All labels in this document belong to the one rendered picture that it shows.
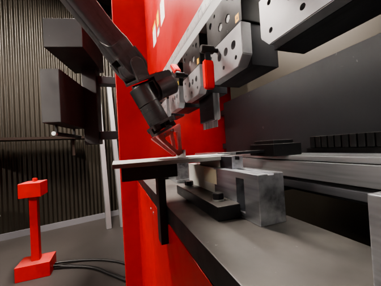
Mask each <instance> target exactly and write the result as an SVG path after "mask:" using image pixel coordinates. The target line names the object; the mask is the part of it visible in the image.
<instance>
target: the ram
mask: <svg viewBox="0 0 381 286"><path fill-rule="evenodd" d="M160 1H161V0H144V5H145V25H146V46H147V65H148V72H149V75H150V74H153V73H155V72H161V71H163V69H164V68H165V66H166V65H167V62H168V61H169V59H170V57H171V56H172V54H173V52H174V50H175V49H176V47H177V45H178V43H179V42H180V40H181V38H182V36H183V35H184V33H185V32H186V30H187V28H188V26H189V25H190V23H191V21H192V19H193V18H194V16H195V14H196V12H197V11H198V9H199V7H200V6H201V4H202V2H203V0H164V12H165V18H164V21H163V24H162V26H161V22H160ZM220 2H221V0H212V1H211V2H210V5H209V6H208V7H207V9H206V11H205V12H204V14H203V15H202V17H201V19H200V20H199V21H198V23H197V25H196V26H195V28H194V30H193V31H192V33H191V34H190V36H189V37H188V39H187V41H186V42H185V44H184V45H183V47H182V48H181V50H180V52H179V53H178V55H177V56H176V58H175V59H174V61H173V63H172V64H177V63H178V62H183V55H184V53H185V52H186V51H187V49H188V48H189V46H190V45H191V43H192V42H193V40H194V39H195V38H196V36H197V35H198V33H204V34H207V28H206V22H207V20H208V19H209V18H210V16H211V14H212V13H213V12H214V10H215V9H216V8H217V6H218V5H219V3H220ZM157 12H158V14H159V24H158V27H159V35H158V33H157V30H158V27H157V22H156V15H157ZM154 22H155V29H156V43H155V46H154V45H153V25H154Z"/></svg>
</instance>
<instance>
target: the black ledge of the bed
mask: <svg viewBox="0 0 381 286"><path fill-rule="evenodd" d="M138 182H139V183H140V185H141V186H142V187H143V189H144V190H145V191H146V193H147V194H148V196H149V197H150V199H151V200H152V201H153V203H154V204H155V205H156V207H157V202H156V181H155V179H147V180H138ZM178 184H185V183H176V182H174V181H172V180H170V179H166V199H167V220H168V223H169V224H170V226H171V227H172V229H173V230H174V231H175V233H176V234H177V236H178V237H179V238H180V239H181V241H182V243H183V244H184V245H185V247H186V248H187V249H188V251H189V252H190V253H191V254H192V256H193V257H194V259H195V260H196V262H197V263H198V264H199V266H200V267H201V268H202V270H203V271H204V273H205V274H206V276H207V277H208V278H209V279H210V281H211V282H212V283H213V285H214V286H374V278H373V270H372V255H371V247H370V246H368V245H365V244H362V243H360V242H357V241H354V240H352V239H349V238H346V237H343V236H341V235H338V234H336V233H333V232H330V231H328V230H325V229H322V228H320V227H317V226H315V225H311V224H309V223H306V222H304V221H301V220H298V219H296V218H293V217H290V216H287V215H286V221H285V222H280V223H277V224H273V225H268V226H263V227H260V226H258V225H256V224H254V223H252V222H250V221H248V220H246V219H244V218H242V217H239V218H233V219H230V220H224V221H217V220H216V219H214V218H212V217H211V216H209V215H208V214H207V213H205V212H204V211H202V210H201V209H199V208H198V207H197V206H195V205H194V204H192V203H191V202H189V201H188V200H187V199H185V198H183V197H182V196H180V195H179V194H178V193H177V185H178Z"/></svg>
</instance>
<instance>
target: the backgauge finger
mask: <svg viewBox="0 0 381 286"><path fill-rule="evenodd" d="M217 154H230V155H237V154H251V155H252V156H270V157H276V156H283V155H296V154H302V148H301V142H293V139H285V140H266V141H255V142H254V145H250V150H249V151H247V150H246V151H237V152H225V153H217Z"/></svg>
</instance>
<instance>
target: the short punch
mask: <svg viewBox="0 0 381 286"><path fill-rule="evenodd" d="M199 104H200V123H201V124H203V128H204V130H206V129H210V128H215V127H218V120H220V119H221V113H220V102H219V93H214V92H213V93H211V94H210V95H208V96H206V97H205V98H203V99H201V100H200V101H199Z"/></svg>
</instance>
